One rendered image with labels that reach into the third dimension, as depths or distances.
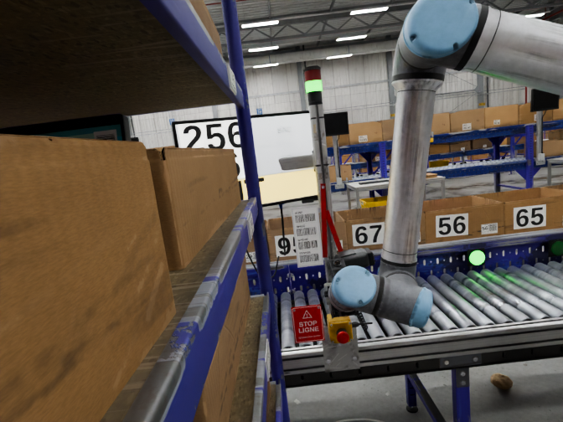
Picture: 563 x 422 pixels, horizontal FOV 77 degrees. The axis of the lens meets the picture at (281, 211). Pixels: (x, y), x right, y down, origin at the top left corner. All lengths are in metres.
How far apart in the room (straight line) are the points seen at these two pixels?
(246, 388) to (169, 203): 0.28
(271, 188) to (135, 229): 1.02
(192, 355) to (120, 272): 0.05
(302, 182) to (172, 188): 0.95
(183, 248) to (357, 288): 0.55
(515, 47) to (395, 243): 0.47
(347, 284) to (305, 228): 0.38
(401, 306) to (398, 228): 0.20
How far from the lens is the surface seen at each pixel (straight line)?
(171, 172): 0.31
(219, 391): 0.41
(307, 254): 1.16
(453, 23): 0.77
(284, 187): 1.20
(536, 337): 1.55
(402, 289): 0.84
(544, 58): 0.82
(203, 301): 0.22
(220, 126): 1.17
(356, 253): 1.14
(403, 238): 0.92
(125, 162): 0.18
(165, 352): 0.18
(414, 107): 0.90
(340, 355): 1.32
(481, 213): 2.01
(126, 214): 0.18
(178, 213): 0.31
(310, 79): 1.14
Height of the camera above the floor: 1.43
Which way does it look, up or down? 10 degrees down
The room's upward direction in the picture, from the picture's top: 7 degrees counter-clockwise
